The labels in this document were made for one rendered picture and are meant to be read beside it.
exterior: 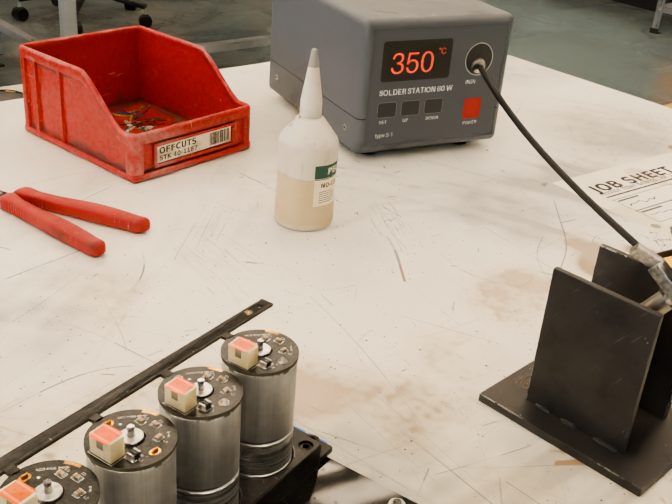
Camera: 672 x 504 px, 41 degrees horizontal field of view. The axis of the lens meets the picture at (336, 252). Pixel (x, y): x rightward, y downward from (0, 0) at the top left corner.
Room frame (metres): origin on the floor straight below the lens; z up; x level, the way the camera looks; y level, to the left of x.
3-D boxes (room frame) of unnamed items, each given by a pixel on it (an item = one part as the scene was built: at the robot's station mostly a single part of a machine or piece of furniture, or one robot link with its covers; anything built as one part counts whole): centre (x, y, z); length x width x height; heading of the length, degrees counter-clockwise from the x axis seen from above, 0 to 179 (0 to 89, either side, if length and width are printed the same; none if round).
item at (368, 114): (0.66, -0.02, 0.80); 0.15 x 0.12 x 0.10; 29
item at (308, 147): (0.47, 0.02, 0.80); 0.03 x 0.03 x 0.10
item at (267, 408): (0.24, 0.02, 0.79); 0.02 x 0.02 x 0.05
